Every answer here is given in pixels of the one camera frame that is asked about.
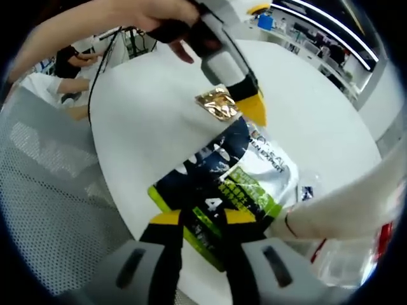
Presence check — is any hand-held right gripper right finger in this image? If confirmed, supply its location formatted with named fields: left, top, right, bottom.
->
left=223, top=209, right=344, bottom=305

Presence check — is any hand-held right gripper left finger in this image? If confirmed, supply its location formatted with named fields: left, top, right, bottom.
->
left=82, top=211, right=185, bottom=305

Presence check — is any gold foil skincare sachet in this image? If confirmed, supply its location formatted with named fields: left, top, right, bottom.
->
left=194, top=83, right=240, bottom=123

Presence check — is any black green skincare sachet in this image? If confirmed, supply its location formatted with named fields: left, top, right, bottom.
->
left=147, top=116, right=300, bottom=273

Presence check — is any small silver skincare sachet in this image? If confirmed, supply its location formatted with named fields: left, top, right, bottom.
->
left=297, top=185, right=316, bottom=203

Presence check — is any white skincare bottle red collar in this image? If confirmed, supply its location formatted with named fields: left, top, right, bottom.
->
left=305, top=219, right=397, bottom=289

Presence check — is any white skincare tube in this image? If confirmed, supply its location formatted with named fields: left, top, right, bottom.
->
left=270, top=152, right=407, bottom=247

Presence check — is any person's left hand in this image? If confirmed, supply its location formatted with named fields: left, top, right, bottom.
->
left=132, top=0, right=202, bottom=64

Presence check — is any blue box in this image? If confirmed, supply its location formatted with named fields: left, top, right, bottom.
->
left=256, top=13, right=275, bottom=32

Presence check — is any white office workbench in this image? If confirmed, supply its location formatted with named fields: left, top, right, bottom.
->
left=273, top=18, right=362, bottom=102

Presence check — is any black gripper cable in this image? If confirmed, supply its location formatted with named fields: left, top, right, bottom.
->
left=87, top=27, right=123, bottom=125

